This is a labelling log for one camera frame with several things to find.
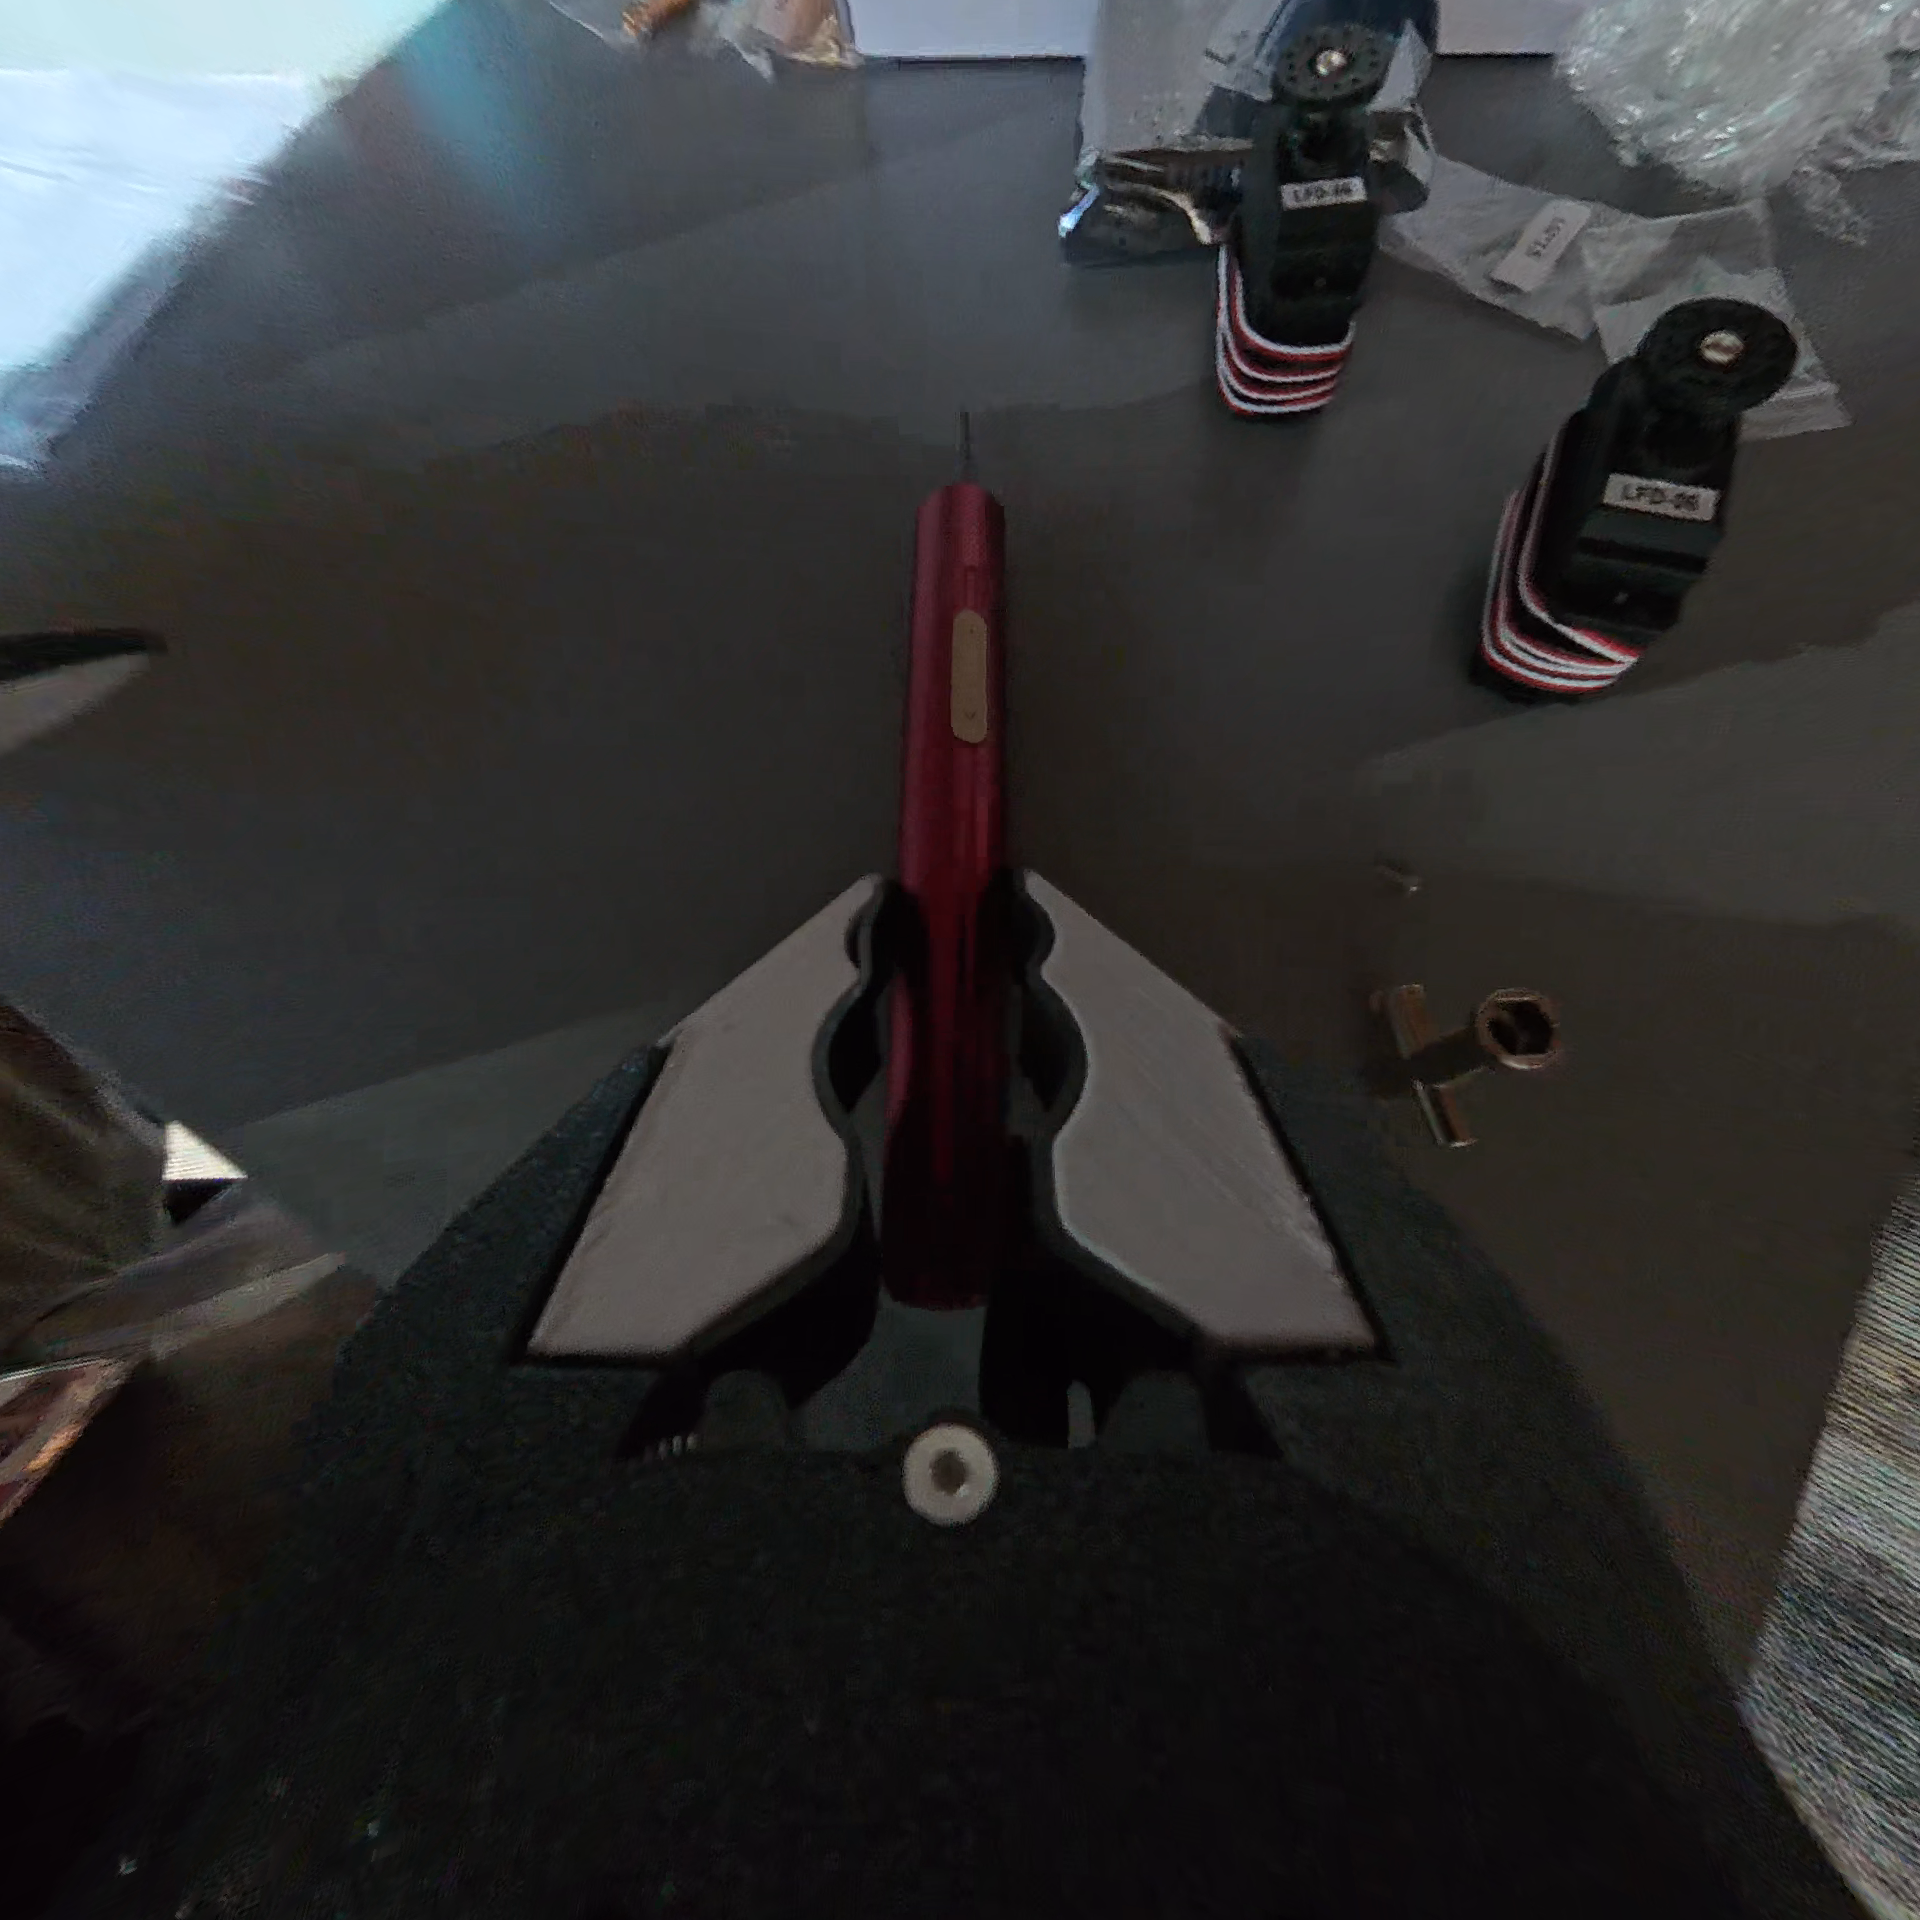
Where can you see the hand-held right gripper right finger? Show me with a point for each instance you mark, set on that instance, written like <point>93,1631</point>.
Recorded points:
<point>1200,1178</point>

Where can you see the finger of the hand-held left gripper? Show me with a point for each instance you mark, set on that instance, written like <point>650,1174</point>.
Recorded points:
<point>61,675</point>

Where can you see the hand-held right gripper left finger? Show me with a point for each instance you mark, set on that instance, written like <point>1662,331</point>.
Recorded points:
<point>716,1188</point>

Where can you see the red electric screwdriver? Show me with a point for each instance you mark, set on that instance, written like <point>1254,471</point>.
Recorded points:
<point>956,691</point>

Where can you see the small metal wrench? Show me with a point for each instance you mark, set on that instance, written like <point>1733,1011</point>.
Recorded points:
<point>1470,1052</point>

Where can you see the black servo motor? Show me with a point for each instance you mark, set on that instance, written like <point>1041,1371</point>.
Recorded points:
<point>1621,527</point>
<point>1305,242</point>

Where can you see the clear labelled plastic bag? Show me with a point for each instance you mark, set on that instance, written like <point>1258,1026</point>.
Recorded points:
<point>1561,258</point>

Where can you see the clear bubble wrap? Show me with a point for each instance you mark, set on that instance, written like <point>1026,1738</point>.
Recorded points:
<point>1757,92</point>

